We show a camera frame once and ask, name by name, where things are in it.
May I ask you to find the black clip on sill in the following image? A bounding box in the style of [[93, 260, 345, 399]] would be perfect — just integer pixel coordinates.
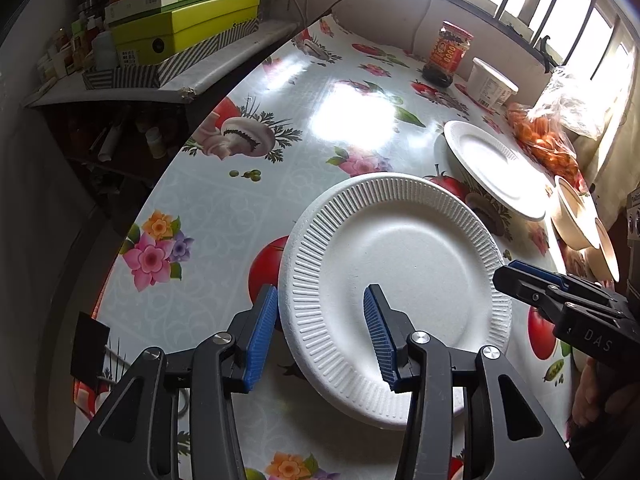
[[537, 35, 558, 66]]

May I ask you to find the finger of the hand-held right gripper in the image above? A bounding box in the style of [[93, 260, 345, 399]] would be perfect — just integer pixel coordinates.
[[492, 265, 626, 328], [510, 259, 618, 301]]

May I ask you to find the white pill bottle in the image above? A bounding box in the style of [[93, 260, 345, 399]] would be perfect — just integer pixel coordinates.
[[145, 127, 168, 159]]

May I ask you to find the person's right hand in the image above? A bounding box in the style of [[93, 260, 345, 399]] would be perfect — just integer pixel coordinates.
[[571, 357, 610, 429]]

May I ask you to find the white paper tub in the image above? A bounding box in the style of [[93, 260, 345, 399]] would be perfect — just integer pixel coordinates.
[[466, 57, 519, 108]]

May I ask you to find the plastic bag of oranges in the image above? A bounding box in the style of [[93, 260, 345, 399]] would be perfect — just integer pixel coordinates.
[[505, 66, 608, 193]]

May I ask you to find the lime green box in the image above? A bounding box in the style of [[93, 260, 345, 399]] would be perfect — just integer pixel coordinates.
[[111, 0, 262, 67]]

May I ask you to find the printed vegetable tablecloth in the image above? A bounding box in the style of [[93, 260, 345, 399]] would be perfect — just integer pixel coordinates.
[[74, 15, 626, 480]]

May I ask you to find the ribbed white foam plate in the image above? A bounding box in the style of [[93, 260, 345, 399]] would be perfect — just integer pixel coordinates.
[[277, 172, 513, 432]]

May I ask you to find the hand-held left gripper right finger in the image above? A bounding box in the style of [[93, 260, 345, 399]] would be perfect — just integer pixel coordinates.
[[362, 284, 583, 480]]

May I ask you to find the red label sauce jar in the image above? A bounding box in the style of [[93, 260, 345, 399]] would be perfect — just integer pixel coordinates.
[[422, 20, 474, 88]]

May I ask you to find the smooth white foam plate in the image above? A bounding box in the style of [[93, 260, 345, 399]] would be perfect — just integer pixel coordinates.
[[443, 120, 548, 222]]

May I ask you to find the grey cable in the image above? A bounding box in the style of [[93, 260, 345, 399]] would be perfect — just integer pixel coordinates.
[[409, 0, 437, 57]]

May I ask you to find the white shelf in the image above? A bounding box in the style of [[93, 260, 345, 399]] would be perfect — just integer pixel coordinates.
[[22, 15, 321, 108]]

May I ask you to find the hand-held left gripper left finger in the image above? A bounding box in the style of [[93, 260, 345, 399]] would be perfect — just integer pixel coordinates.
[[57, 284, 281, 480]]

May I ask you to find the barred window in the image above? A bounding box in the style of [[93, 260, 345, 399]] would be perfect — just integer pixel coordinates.
[[400, 0, 640, 126]]

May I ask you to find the beige paper bowl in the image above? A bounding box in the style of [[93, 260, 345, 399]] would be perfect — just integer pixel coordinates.
[[585, 217, 621, 283], [550, 176, 601, 252]]

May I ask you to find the black binder clip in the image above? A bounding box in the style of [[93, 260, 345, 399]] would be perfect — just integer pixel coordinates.
[[70, 311, 126, 396]]

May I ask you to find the cluster of small bottles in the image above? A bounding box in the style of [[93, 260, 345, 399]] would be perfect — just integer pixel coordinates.
[[37, 10, 117, 86]]

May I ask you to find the striped cardboard tray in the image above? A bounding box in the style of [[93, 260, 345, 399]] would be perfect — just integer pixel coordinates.
[[81, 17, 261, 91]]

